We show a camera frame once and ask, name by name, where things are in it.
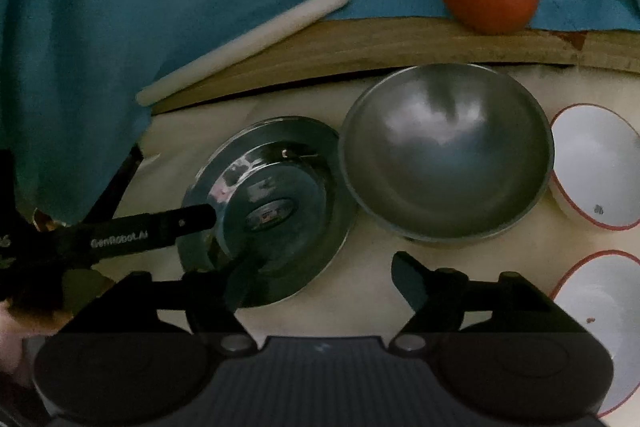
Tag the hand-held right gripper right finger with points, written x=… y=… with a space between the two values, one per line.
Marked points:
x=410 y=279

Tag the white stick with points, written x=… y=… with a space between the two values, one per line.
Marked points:
x=240 y=44

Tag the white bowl with red rim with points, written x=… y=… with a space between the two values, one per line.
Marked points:
x=595 y=162
x=605 y=307

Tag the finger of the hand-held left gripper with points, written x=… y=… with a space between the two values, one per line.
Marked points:
x=150 y=229
x=116 y=184

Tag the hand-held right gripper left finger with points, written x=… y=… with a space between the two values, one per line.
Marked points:
x=239 y=279

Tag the large steel bowl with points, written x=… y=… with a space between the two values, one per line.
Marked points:
x=445 y=157

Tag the wooden board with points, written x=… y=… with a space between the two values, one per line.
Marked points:
x=400 y=44

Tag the person's left hand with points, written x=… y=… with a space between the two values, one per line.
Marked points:
x=12 y=342

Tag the white table cloth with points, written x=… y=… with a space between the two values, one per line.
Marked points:
x=360 y=272

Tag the small steel plate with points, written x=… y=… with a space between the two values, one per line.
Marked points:
x=280 y=187

